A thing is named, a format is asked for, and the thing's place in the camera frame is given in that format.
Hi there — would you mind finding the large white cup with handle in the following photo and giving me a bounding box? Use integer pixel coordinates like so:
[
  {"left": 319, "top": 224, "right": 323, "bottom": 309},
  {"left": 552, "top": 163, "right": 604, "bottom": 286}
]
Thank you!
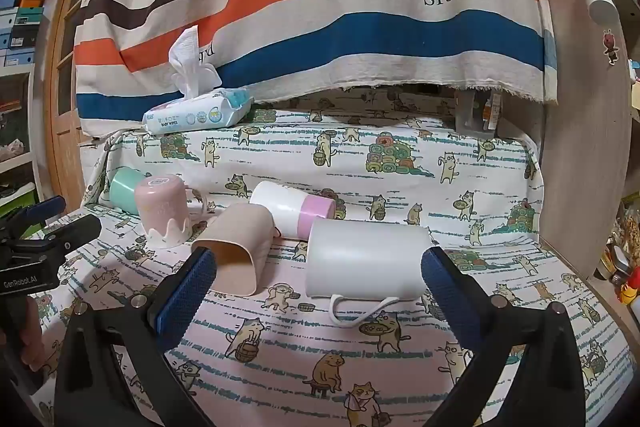
[{"left": 305, "top": 218, "right": 436, "bottom": 329}]

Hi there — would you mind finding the cat printed blanket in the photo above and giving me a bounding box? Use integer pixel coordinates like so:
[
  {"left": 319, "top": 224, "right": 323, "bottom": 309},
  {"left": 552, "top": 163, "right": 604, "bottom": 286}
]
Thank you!
[{"left": 30, "top": 87, "right": 622, "bottom": 427}]

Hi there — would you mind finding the yellow red toy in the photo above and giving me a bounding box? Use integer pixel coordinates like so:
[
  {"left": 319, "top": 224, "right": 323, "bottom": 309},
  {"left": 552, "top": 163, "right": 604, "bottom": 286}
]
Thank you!
[{"left": 620, "top": 269, "right": 640, "bottom": 306}]

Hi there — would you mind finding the metal can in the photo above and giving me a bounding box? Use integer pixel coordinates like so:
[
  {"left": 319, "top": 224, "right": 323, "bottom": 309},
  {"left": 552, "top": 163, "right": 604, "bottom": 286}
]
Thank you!
[{"left": 597, "top": 244, "right": 632, "bottom": 286}]

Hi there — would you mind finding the white shelf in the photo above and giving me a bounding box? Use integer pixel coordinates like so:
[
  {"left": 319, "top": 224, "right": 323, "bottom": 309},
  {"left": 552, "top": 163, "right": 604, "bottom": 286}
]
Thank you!
[{"left": 0, "top": 67, "right": 47, "bottom": 208}]

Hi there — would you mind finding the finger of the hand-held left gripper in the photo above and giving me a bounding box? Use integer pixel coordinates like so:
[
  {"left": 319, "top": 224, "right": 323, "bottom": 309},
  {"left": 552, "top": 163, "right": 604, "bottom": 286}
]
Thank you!
[
  {"left": 10, "top": 214, "right": 102, "bottom": 259},
  {"left": 0, "top": 196, "right": 67, "bottom": 239}
]

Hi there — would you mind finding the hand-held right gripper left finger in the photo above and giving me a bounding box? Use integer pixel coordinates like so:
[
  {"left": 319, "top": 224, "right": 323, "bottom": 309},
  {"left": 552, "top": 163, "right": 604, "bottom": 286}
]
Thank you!
[{"left": 54, "top": 247, "right": 217, "bottom": 427}]

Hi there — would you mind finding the white cup with pink band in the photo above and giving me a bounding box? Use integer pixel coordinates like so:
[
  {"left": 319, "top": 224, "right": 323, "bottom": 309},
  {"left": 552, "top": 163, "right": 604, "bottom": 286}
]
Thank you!
[{"left": 249, "top": 180, "right": 337, "bottom": 241}]

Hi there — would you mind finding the wooden door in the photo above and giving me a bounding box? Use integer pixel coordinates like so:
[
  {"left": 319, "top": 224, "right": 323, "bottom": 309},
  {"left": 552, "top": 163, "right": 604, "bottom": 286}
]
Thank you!
[{"left": 47, "top": 0, "right": 117, "bottom": 214}]

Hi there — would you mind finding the bear sticker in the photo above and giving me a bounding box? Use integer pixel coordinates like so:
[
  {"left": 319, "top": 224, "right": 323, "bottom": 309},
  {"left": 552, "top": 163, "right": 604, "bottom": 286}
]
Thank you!
[{"left": 602, "top": 29, "right": 621, "bottom": 66}]

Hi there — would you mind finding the person's left hand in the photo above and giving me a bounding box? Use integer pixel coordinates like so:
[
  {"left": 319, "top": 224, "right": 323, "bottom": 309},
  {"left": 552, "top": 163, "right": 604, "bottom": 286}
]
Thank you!
[{"left": 18, "top": 295, "right": 47, "bottom": 373}]

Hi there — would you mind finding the pink cup with white base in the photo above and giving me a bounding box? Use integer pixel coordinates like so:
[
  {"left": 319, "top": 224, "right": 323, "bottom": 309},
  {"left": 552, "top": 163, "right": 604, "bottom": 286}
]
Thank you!
[{"left": 134, "top": 174, "right": 209, "bottom": 249}]

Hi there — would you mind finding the wooden side board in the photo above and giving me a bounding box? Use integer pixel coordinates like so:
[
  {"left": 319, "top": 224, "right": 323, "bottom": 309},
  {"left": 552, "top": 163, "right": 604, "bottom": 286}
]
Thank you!
[{"left": 540, "top": 0, "right": 632, "bottom": 279}]

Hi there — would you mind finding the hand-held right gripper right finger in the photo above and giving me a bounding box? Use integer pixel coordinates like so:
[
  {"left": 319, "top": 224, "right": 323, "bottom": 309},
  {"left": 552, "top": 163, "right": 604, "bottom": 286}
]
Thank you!
[{"left": 421, "top": 247, "right": 586, "bottom": 427}]

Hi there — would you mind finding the beige cup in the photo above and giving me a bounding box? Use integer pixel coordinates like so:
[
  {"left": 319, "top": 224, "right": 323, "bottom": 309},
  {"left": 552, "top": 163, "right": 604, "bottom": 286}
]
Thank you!
[{"left": 191, "top": 203, "right": 281, "bottom": 297}]

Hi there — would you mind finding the mint green cup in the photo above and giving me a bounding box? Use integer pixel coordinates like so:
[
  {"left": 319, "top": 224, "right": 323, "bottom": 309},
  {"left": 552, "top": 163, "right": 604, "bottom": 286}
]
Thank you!
[{"left": 109, "top": 167, "right": 151, "bottom": 216}]

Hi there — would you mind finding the clear plastic holder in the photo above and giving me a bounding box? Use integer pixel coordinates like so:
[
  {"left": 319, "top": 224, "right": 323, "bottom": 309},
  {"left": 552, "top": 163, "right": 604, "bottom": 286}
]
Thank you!
[{"left": 454, "top": 87, "right": 504, "bottom": 140}]

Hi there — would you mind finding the stack of storage boxes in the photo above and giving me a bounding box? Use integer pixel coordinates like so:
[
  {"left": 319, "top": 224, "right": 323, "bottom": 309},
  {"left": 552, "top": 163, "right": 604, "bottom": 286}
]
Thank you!
[{"left": 0, "top": 0, "right": 53, "bottom": 68}]

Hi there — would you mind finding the wet wipes pack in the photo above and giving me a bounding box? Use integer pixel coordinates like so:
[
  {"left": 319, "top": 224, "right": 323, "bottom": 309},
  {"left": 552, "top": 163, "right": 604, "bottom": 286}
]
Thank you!
[{"left": 142, "top": 27, "right": 254, "bottom": 136}]

